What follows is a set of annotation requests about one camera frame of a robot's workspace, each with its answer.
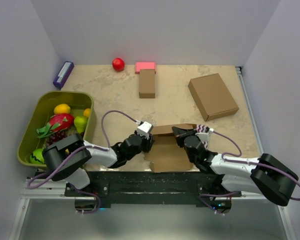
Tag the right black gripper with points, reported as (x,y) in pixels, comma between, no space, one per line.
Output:
(179,136)

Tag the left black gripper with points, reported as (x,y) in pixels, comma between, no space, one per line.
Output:
(148,143)

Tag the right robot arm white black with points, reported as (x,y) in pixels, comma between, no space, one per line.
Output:
(263,175)

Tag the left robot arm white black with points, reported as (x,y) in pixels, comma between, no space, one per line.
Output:
(65,158)

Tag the large folded cardboard box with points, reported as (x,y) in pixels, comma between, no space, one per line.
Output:
(212,97)

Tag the small folded cardboard box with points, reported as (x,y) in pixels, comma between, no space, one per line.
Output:
(147,84)

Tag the purple rectangular box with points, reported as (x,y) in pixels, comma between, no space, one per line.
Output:
(63,74)

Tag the purple black striped sponge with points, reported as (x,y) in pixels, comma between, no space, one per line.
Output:
(200,127)

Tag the small orange fruit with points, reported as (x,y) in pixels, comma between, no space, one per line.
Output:
(87,112)

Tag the green pear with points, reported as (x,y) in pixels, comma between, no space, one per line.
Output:
(80,123)

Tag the pink sticky note block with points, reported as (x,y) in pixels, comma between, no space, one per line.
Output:
(144,66)

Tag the red apple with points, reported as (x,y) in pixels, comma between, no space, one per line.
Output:
(118,64)

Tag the red dragon fruit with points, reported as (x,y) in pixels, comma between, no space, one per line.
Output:
(56,123)

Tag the dark purple grapes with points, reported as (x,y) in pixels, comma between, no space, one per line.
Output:
(55,137)

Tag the yellow orange mango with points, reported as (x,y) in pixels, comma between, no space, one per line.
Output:
(62,109)

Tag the olive green plastic bin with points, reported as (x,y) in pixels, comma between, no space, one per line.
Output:
(44,110)

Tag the green striped watermelon toy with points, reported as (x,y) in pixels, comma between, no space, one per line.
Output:
(36,157)

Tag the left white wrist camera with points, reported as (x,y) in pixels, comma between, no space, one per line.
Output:
(144,129)

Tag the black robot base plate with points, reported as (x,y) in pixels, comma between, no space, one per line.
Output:
(167,188)

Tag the aluminium frame rail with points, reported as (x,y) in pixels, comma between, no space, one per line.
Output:
(249,108)

